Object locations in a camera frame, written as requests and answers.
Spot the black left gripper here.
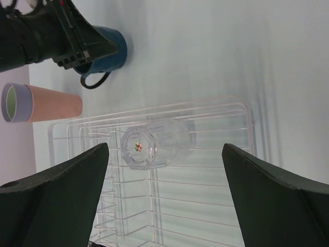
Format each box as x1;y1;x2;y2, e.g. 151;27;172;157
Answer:
1;1;119;72

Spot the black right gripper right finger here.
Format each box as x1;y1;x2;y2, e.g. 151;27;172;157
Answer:
222;144;328;246

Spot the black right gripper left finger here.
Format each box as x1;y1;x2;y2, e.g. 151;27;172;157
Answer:
1;143;109;246

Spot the blue ceramic mug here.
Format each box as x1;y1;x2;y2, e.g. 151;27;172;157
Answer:
74;26;127;90

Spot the pink plastic cup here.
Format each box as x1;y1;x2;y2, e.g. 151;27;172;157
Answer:
27;85;83;122

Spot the lavender plastic cup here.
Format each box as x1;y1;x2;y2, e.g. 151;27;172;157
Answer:
1;83;33;123

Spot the pale green plastic cup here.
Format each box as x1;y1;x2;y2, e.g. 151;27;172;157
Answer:
6;86;16;120

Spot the clear glass tumbler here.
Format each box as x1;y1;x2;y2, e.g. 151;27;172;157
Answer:
120;119;196;170

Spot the clear plastic dish rack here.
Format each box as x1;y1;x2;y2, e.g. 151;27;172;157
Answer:
48;96;254;246

